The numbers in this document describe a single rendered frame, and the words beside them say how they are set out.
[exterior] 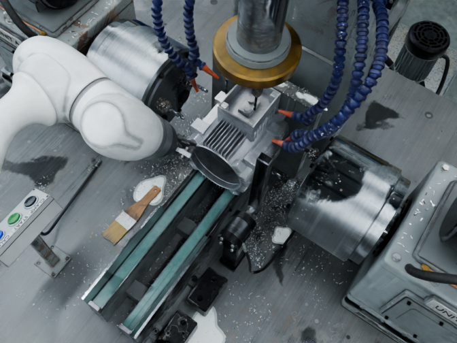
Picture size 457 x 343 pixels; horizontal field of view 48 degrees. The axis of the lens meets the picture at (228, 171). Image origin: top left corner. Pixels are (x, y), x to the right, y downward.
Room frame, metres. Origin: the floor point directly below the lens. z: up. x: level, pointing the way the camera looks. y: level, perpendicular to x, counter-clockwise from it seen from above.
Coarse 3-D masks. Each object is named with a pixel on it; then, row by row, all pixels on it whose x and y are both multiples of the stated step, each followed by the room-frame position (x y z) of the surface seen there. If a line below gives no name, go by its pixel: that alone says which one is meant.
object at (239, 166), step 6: (276, 114) 0.71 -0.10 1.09; (282, 114) 0.71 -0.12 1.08; (282, 120) 0.70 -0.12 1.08; (192, 138) 0.62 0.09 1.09; (198, 138) 0.62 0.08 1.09; (198, 144) 0.61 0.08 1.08; (234, 162) 0.57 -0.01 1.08; (240, 162) 0.56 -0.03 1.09; (234, 168) 0.55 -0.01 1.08; (240, 168) 0.55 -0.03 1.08; (234, 192) 0.55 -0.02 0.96; (240, 192) 0.55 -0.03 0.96
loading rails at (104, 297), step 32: (192, 192) 0.56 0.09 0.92; (224, 192) 0.57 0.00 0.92; (160, 224) 0.46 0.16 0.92; (192, 224) 0.50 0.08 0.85; (224, 224) 0.50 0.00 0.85; (128, 256) 0.37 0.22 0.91; (192, 256) 0.38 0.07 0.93; (96, 288) 0.28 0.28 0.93; (128, 288) 0.31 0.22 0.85; (160, 288) 0.30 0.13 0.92; (192, 288) 0.33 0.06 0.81; (128, 320) 0.22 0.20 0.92; (160, 320) 0.25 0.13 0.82
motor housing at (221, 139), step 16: (208, 128) 0.66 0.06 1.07; (224, 128) 0.65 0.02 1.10; (288, 128) 0.71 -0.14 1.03; (208, 144) 0.60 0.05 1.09; (224, 144) 0.60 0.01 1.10; (240, 144) 0.61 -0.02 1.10; (256, 144) 0.63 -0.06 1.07; (272, 144) 0.65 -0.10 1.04; (192, 160) 0.62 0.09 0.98; (208, 160) 0.64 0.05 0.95; (224, 160) 0.57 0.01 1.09; (208, 176) 0.59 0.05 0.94; (224, 176) 0.60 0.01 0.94; (240, 176) 0.55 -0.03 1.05
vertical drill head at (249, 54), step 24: (240, 0) 0.69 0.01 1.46; (264, 0) 0.66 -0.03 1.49; (288, 0) 0.69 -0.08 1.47; (240, 24) 0.68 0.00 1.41; (264, 24) 0.66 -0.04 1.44; (288, 24) 0.76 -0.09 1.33; (216, 48) 0.68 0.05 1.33; (240, 48) 0.67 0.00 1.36; (264, 48) 0.66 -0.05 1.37; (288, 48) 0.68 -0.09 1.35; (240, 72) 0.63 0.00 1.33; (264, 72) 0.63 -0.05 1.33; (288, 72) 0.64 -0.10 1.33
